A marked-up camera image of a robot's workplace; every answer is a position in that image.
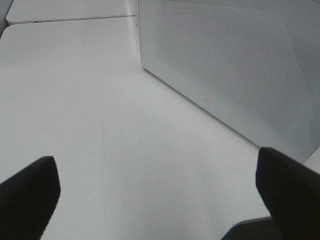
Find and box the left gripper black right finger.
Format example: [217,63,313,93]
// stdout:
[255,147,320,240]

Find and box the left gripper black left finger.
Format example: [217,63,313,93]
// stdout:
[0,156,61,240]

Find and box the white microwave door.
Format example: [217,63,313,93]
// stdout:
[138,0,320,163]

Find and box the white neighbouring table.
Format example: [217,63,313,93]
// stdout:
[6,0,138,26]

